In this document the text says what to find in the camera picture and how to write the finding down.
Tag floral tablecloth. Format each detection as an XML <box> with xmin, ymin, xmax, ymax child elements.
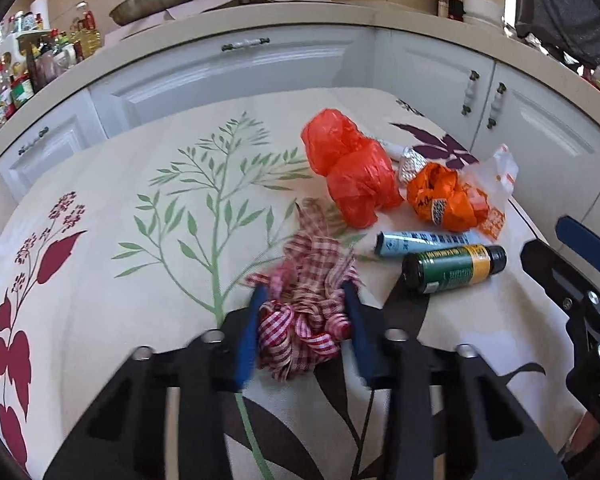
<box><xmin>0</xmin><ymin>89</ymin><xmax>584</xmax><ymax>479</ymax></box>

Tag cabinet door handle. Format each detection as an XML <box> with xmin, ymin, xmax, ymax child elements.
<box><xmin>462</xmin><ymin>70</ymin><xmax>480</xmax><ymax>116</ymax></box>
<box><xmin>486</xmin><ymin>82</ymin><xmax>507</xmax><ymax>130</ymax></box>

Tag orange plastic bag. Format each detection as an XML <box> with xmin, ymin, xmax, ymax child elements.
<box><xmin>406</xmin><ymin>162</ymin><xmax>490</xmax><ymax>233</ymax></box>

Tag white paper towel roll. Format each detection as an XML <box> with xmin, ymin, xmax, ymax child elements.
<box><xmin>30</xmin><ymin>0</ymin><xmax>50</xmax><ymax>29</ymax></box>

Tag person's right hand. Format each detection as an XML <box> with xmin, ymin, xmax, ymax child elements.
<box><xmin>558</xmin><ymin>412</ymin><xmax>600</xmax><ymax>460</ymax></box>

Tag silver foil wrapper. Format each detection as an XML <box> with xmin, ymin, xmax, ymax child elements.
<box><xmin>396</xmin><ymin>148</ymin><xmax>427</xmax><ymax>188</ymax></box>

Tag green yellow bottle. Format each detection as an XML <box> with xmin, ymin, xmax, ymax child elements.
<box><xmin>402</xmin><ymin>245</ymin><xmax>507</xmax><ymax>294</ymax></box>

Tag white stacked bowls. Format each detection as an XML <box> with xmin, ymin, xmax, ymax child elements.
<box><xmin>463</xmin><ymin>0</ymin><xmax>504</xmax><ymax>28</ymax></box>

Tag white green-print tube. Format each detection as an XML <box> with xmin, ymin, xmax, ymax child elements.
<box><xmin>378</xmin><ymin>139</ymin><xmax>408</xmax><ymax>162</ymax></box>

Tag red plastic bag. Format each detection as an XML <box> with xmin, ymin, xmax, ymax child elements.
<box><xmin>301</xmin><ymin>108</ymin><xmax>403</xmax><ymax>230</ymax></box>

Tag left cabinet door handle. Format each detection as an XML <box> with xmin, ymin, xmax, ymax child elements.
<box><xmin>462</xmin><ymin>70</ymin><xmax>480</xmax><ymax>116</ymax></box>

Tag pink stove cover cloth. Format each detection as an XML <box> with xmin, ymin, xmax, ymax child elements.
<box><xmin>105</xmin><ymin>0</ymin><xmax>332</xmax><ymax>48</ymax></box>

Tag white condiment rack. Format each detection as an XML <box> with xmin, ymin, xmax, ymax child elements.
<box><xmin>0</xmin><ymin>30</ymin><xmax>58</xmax><ymax>117</ymax></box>

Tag right cabinet door handle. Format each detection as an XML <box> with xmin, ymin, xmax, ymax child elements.
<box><xmin>486</xmin><ymin>82</ymin><xmax>507</xmax><ymax>130</ymax></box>

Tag light blue tube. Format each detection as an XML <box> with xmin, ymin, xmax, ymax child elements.
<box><xmin>374</xmin><ymin>231</ymin><xmax>484</xmax><ymax>258</ymax></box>

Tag cooking oil bottle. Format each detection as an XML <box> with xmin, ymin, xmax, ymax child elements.
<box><xmin>73</xmin><ymin>1</ymin><xmax>102</xmax><ymax>58</ymax></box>

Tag small drawer handle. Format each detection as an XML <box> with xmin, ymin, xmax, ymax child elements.
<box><xmin>18</xmin><ymin>127</ymin><xmax>50</xmax><ymax>156</ymax></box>

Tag clear orange-print plastic bag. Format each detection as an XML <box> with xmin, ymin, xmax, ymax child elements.
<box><xmin>460</xmin><ymin>144</ymin><xmax>519</xmax><ymax>242</ymax></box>

